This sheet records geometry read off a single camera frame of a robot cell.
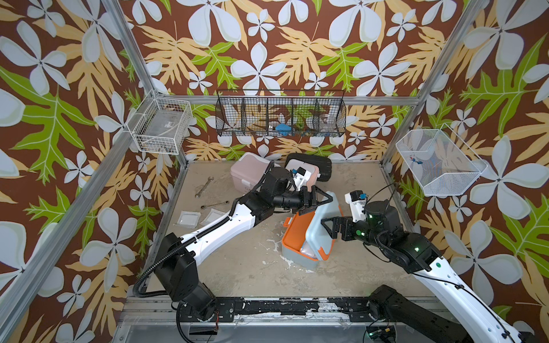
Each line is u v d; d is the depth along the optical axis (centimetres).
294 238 82
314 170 96
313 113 98
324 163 111
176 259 42
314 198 60
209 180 112
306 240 65
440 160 82
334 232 60
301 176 67
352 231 59
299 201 63
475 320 39
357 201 60
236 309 75
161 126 86
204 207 101
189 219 98
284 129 94
